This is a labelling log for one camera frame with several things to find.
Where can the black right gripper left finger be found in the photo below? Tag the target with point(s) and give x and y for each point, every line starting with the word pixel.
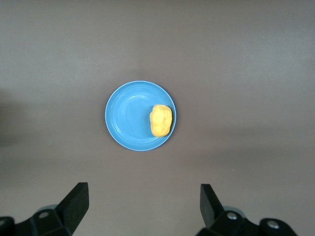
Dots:
pixel 71 209

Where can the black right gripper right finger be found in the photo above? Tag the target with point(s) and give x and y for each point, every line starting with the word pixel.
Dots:
pixel 216 216

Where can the yellow potato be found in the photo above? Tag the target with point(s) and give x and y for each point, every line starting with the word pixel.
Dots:
pixel 161 120

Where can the blue round plate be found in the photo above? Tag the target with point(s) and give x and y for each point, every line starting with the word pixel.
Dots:
pixel 130 118

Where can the brown table cover sheet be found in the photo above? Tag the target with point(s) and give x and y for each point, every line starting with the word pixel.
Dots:
pixel 221 61

